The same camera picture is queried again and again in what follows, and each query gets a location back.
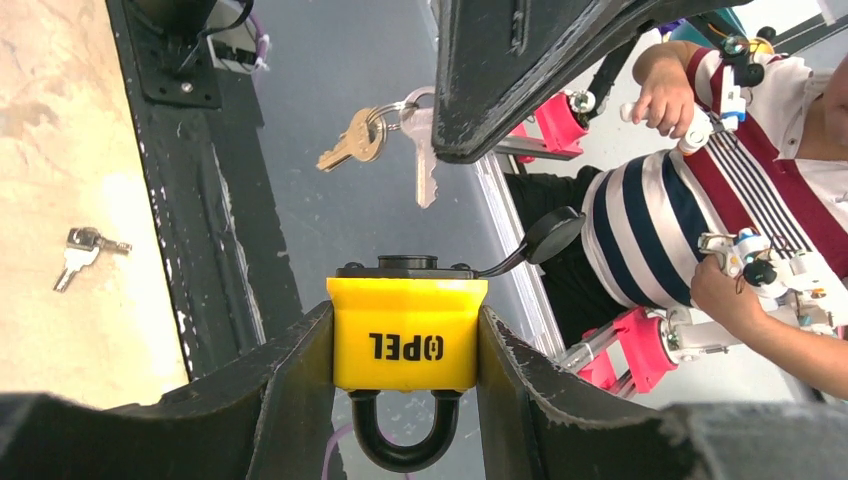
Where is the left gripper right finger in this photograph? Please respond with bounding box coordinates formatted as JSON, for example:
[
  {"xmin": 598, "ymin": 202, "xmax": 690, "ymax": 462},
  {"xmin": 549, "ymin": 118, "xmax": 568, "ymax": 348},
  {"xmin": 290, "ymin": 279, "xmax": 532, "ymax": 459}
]
[{"xmin": 477, "ymin": 306, "xmax": 663, "ymax": 479}]

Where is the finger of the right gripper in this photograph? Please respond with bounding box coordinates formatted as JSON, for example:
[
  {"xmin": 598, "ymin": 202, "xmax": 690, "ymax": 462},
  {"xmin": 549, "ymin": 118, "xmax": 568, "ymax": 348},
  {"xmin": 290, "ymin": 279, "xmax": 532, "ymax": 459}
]
[{"xmin": 432, "ymin": 0, "xmax": 740, "ymax": 164}]

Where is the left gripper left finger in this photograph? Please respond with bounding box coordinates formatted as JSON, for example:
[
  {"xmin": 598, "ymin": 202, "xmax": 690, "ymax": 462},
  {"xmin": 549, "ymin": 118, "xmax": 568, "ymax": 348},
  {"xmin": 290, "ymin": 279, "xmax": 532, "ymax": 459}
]
[{"xmin": 105, "ymin": 301, "xmax": 338, "ymax": 480}]

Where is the black headed key bunch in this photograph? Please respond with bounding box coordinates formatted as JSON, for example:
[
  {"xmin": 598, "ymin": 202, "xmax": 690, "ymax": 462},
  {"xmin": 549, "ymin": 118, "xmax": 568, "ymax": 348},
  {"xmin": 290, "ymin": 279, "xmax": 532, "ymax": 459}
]
[{"xmin": 316, "ymin": 86, "xmax": 438, "ymax": 209}]

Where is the small yellow padlock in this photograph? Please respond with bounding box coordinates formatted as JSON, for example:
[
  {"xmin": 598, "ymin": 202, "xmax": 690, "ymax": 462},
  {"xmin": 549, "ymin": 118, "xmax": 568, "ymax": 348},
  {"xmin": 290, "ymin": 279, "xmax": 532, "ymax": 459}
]
[{"xmin": 326, "ymin": 206, "xmax": 585, "ymax": 475}]

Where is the operator in striped shirt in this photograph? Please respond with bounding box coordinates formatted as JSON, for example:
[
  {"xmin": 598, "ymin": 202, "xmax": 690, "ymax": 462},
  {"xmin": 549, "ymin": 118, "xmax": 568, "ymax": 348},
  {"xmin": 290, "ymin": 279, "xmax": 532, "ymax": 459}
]
[{"xmin": 503, "ymin": 38, "xmax": 848, "ymax": 402}]

